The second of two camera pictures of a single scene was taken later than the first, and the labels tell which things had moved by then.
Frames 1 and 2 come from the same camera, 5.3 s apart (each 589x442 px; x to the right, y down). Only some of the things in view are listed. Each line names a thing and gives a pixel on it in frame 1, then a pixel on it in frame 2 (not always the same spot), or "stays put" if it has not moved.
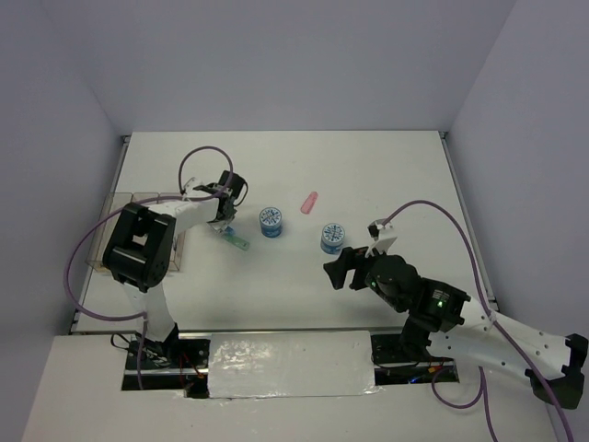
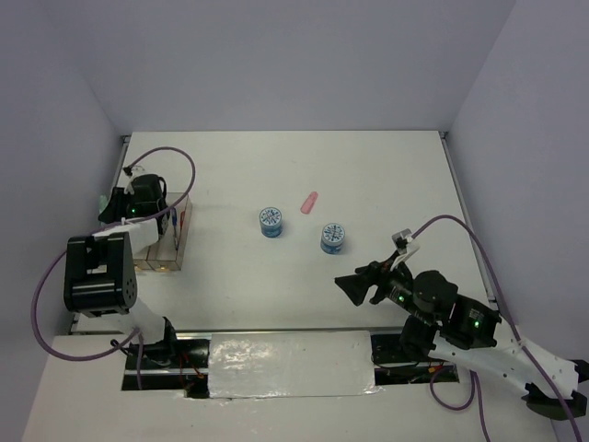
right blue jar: x=332 y=238 stays put
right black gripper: x=348 y=259 → x=354 y=285
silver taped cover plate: x=248 y=365 stays put
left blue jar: x=271 y=220 stays put
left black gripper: x=222 y=225 → x=112 y=213
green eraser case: x=236 y=241 → x=103 y=203
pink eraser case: x=309 y=203 stays put
